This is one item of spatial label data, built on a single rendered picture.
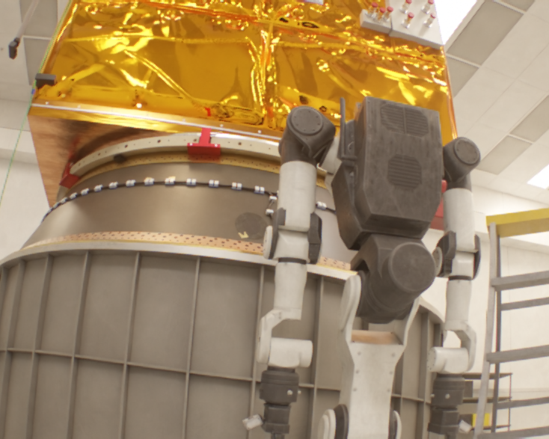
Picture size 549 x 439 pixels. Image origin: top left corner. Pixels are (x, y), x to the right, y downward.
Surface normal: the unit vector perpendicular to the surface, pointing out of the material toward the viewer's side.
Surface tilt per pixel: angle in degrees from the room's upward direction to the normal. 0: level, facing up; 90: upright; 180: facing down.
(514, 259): 90
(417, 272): 90
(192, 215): 62
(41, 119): 180
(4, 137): 90
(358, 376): 100
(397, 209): 105
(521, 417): 90
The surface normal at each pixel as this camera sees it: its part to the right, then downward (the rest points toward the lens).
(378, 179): 0.14, -0.15
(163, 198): -0.04, -0.79
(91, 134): -0.07, 0.91
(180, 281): 0.06, -0.41
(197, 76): 0.29, -0.43
